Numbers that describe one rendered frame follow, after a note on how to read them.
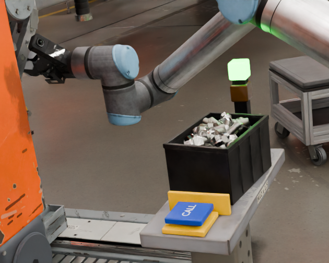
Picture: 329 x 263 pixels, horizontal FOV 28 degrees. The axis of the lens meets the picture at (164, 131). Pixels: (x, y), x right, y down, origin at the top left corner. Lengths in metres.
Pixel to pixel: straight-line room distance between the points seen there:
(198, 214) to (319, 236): 0.94
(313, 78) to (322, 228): 0.62
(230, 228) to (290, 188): 1.23
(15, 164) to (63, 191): 1.51
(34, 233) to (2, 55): 0.49
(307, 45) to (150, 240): 0.48
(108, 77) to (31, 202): 0.68
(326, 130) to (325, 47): 1.26
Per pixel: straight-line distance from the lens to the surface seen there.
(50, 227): 2.01
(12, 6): 1.57
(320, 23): 1.28
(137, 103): 1.78
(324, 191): 2.35
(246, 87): 1.44
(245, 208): 1.23
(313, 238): 2.05
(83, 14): 1.70
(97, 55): 1.75
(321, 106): 2.90
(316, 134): 2.50
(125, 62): 1.71
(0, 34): 1.07
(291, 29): 1.30
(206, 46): 1.65
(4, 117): 1.06
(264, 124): 1.35
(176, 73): 1.75
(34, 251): 1.42
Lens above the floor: 0.99
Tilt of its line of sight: 19 degrees down
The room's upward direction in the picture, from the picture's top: 7 degrees counter-clockwise
